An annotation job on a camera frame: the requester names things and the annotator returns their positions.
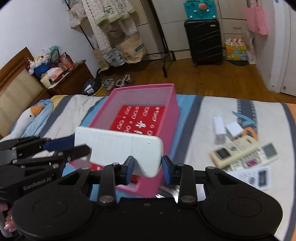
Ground wooden padded headboard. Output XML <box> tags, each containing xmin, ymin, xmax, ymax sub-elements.
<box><xmin>0</xmin><ymin>47</ymin><xmax>51</xmax><ymax>138</ymax></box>

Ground brown paper bag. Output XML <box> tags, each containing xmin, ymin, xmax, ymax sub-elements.
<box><xmin>115</xmin><ymin>34</ymin><xmax>147</xmax><ymax>64</ymax></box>

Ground black suitcase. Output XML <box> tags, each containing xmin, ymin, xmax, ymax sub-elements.
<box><xmin>184</xmin><ymin>20</ymin><xmax>223</xmax><ymax>66</ymax></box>

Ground white charger block left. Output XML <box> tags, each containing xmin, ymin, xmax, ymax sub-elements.
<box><xmin>212</xmin><ymin>116</ymin><xmax>227</xmax><ymax>145</ymax></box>

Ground white goose plush toy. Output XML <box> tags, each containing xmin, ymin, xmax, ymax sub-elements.
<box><xmin>1</xmin><ymin>104</ymin><xmax>44</xmax><ymax>142</ymax></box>

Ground white wardrobe cabinets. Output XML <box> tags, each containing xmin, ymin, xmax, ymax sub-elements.
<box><xmin>128</xmin><ymin>0</ymin><xmax>255</xmax><ymax>61</ymax></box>

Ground white remote control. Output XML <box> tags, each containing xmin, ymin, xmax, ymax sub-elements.
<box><xmin>74</xmin><ymin>126</ymin><xmax>164</xmax><ymax>178</ymax></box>

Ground white door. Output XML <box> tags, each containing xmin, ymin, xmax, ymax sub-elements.
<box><xmin>254</xmin><ymin>1</ymin><xmax>295</xmax><ymax>96</ymax></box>

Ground white printed card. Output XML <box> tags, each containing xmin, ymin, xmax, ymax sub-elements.
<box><xmin>227</xmin><ymin>166</ymin><xmax>271</xmax><ymax>191</ymax></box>

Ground white canvas tote bag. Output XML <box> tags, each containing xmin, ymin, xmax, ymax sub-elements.
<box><xmin>69</xmin><ymin>1</ymin><xmax>87</xmax><ymax>29</ymax></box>

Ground person's hand pink nails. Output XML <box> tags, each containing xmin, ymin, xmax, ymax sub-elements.
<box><xmin>0</xmin><ymin>202</ymin><xmax>17</xmax><ymax>232</ymax></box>

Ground pink hanging bag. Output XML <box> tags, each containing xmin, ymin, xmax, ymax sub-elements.
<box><xmin>244</xmin><ymin>6</ymin><xmax>268</xmax><ymax>36</ymax></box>

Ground clutter on nightstand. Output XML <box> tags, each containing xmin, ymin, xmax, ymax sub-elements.
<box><xmin>27</xmin><ymin>45</ymin><xmax>74</xmax><ymax>88</ymax></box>

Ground teal fabric bag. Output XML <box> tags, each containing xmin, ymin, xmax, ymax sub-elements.
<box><xmin>184</xmin><ymin>0</ymin><xmax>217</xmax><ymax>20</ymax></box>

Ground wooden nightstand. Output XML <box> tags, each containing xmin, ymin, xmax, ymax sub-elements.
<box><xmin>47</xmin><ymin>60</ymin><xmax>93</xmax><ymax>96</ymax></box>

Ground white charger block right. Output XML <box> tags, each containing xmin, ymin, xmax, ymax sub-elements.
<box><xmin>225</xmin><ymin>121</ymin><xmax>244</xmax><ymax>140</ymax></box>

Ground pink plastic storage box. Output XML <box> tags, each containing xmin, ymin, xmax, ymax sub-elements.
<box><xmin>74</xmin><ymin>84</ymin><xmax>180</xmax><ymax>198</ymax></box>

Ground grey sandals pair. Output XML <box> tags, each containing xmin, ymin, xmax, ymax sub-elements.
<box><xmin>101</xmin><ymin>74</ymin><xmax>134</xmax><ymax>91</ymax></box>

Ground white remote with pink screen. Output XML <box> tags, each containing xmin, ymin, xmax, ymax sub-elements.
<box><xmin>228</xmin><ymin>143</ymin><xmax>278</xmax><ymax>171</ymax></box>

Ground beige air conditioner remote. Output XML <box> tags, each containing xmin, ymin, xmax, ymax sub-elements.
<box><xmin>209</xmin><ymin>136</ymin><xmax>259</xmax><ymax>169</ymax></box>

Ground black clothes rack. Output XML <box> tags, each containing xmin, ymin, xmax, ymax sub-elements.
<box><xmin>63</xmin><ymin>1</ymin><xmax>175</xmax><ymax>76</ymax></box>

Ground white charger block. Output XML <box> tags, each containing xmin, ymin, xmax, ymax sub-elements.
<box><xmin>225</xmin><ymin>121</ymin><xmax>244</xmax><ymax>140</ymax></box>
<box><xmin>212</xmin><ymin>116</ymin><xmax>227</xmax><ymax>145</ymax></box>

